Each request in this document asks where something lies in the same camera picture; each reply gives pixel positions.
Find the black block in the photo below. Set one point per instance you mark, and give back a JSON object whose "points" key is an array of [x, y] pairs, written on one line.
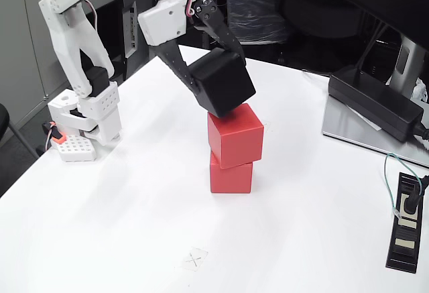
{"points": [[223, 81]]}

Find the red block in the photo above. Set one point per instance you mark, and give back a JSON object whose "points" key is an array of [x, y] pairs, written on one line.
{"points": [[241, 138], [231, 180]]}

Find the grey computer tower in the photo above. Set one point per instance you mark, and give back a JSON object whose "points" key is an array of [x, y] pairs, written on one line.
{"points": [[129, 21]]}

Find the plastic-wrapped black equipment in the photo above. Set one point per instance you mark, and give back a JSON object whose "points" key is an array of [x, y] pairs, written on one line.
{"points": [[258, 11]]}

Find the white perforated table clamp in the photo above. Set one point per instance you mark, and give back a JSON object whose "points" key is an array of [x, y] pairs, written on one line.
{"points": [[77, 149]]}

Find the silver monitor stand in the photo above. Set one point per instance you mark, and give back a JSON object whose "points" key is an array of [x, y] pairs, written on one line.
{"points": [[355, 128]]}

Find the black power adapter brick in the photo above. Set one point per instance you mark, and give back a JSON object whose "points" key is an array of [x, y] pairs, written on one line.
{"points": [[372, 102]]}

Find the white paper sheet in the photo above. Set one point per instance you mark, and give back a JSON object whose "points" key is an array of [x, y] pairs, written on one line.
{"points": [[367, 120]]}

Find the black office chair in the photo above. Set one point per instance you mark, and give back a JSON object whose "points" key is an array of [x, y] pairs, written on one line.
{"points": [[3, 122]]}

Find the clear tape with X mark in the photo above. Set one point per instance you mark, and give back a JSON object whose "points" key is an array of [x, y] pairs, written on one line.
{"points": [[195, 259]]}

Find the white plastic bag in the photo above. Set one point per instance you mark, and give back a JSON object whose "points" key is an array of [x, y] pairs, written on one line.
{"points": [[420, 90]]}

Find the black power plug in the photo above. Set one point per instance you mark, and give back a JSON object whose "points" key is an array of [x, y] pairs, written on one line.
{"points": [[410, 204]]}

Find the black power strip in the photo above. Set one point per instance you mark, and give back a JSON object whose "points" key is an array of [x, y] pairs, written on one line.
{"points": [[403, 246]]}

